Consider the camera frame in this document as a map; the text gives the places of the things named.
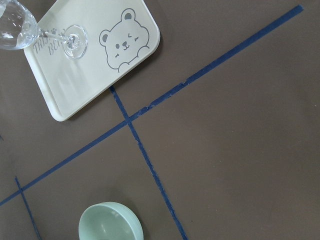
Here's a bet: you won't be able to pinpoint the cream bear tray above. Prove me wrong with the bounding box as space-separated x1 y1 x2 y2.
24 0 160 122

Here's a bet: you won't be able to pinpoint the mint green bowl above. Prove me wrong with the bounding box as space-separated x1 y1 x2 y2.
78 202 144 240

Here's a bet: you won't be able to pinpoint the clear wine glass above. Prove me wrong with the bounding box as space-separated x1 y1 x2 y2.
0 0 88 60

